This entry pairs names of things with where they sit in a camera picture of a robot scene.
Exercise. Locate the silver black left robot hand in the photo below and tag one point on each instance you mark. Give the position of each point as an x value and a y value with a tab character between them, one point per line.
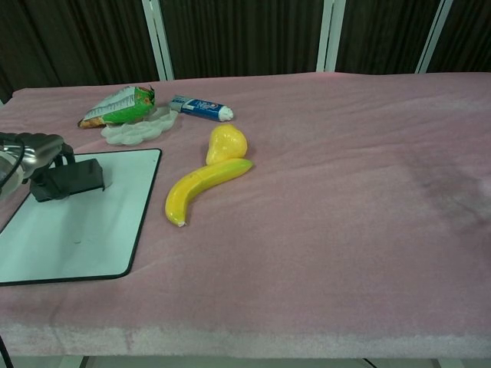
40	151

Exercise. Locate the black whiteboard eraser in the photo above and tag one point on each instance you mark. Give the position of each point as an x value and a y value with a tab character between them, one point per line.
85	175

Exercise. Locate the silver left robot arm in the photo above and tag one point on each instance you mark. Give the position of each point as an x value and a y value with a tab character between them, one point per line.
7	176

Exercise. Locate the green snack chip bag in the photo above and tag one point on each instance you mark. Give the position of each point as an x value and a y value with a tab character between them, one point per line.
119	107

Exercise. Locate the clear white plastic tray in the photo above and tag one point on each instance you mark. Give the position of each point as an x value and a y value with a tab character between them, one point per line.
134	132

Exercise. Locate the yellow toy banana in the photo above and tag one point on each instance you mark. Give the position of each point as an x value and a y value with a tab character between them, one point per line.
192	186

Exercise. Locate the blue white toothpaste tube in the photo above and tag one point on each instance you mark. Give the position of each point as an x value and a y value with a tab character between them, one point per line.
199	107

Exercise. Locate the yellow toy pear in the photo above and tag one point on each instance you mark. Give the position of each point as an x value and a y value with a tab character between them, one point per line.
226	143

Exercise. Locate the dark brown curtain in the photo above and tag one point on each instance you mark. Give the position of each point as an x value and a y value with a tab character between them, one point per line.
245	34

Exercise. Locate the pink foam table mat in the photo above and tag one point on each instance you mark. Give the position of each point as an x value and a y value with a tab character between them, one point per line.
307	230

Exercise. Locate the white dry-erase board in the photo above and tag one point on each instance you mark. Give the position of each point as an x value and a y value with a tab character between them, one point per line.
115	222

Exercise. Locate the white frame post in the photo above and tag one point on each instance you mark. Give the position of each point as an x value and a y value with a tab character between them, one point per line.
330	34
159	38
435	34

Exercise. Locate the white table frame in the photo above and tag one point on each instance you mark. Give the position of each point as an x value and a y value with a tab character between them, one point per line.
230	362

